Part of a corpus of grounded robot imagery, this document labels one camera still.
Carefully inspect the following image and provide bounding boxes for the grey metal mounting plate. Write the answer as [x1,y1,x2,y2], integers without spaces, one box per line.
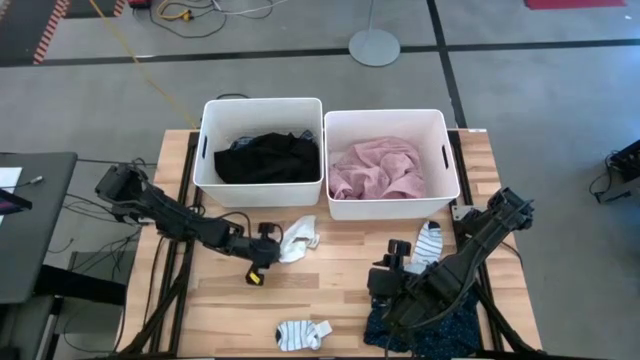
[451,203,482,222]

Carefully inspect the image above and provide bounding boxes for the black equipment box with cables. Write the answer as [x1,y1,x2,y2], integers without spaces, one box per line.
[588,138,640,204]

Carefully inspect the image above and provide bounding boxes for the blue plaid shirt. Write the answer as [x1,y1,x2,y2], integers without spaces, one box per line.
[228,128,319,150]

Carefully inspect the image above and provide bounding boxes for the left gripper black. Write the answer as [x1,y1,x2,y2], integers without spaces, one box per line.
[232,222,284,287]

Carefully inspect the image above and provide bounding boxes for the black mat orange striped edge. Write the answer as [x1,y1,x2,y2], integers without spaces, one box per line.
[0,0,71,66]

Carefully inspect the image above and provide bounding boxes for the white basket with dark clothes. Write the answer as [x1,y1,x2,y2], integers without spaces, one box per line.
[192,97,325,209]

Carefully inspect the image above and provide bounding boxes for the black table frame rail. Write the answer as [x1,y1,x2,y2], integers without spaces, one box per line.
[167,130,205,357]
[447,129,540,357]

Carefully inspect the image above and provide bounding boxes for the striped sock without tag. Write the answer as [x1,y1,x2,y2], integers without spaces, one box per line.
[403,221,444,275]

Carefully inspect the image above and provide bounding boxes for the plain pale sock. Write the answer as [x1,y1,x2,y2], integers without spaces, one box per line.
[277,215,321,265]

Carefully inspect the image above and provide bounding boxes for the navy dotted garment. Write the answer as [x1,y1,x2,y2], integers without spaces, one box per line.
[363,289,482,359]

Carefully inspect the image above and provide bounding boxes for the striped sock with tag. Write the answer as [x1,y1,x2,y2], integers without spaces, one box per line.
[274,319,334,353]

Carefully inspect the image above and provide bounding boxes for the dark tablet device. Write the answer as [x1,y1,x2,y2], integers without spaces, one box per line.
[0,188,34,217]

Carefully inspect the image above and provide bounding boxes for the white basket with light clothes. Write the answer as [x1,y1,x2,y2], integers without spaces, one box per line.
[323,108,461,222]

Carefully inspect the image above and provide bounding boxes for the thin yellow floor cord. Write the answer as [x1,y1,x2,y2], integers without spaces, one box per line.
[88,0,199,130]

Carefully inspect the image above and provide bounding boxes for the coiled yellow cable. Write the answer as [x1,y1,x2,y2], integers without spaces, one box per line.
[155,0,195,22]

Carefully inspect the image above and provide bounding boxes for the round grey lamp base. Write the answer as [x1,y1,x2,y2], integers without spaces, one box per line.
[348,0,401,68]

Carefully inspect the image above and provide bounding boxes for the pink garment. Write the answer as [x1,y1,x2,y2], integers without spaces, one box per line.
[328,136,428,201]

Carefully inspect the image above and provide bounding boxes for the black garment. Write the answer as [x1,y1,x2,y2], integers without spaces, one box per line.
[213,131,321,185]

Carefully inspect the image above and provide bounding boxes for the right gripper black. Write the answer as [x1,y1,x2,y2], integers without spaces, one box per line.
[367,238,432,312]

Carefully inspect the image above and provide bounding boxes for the black desk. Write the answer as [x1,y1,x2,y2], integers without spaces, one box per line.
[0,152,79,305]

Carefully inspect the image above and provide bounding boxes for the white paper sheet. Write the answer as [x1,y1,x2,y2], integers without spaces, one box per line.
[0,167,24,190]

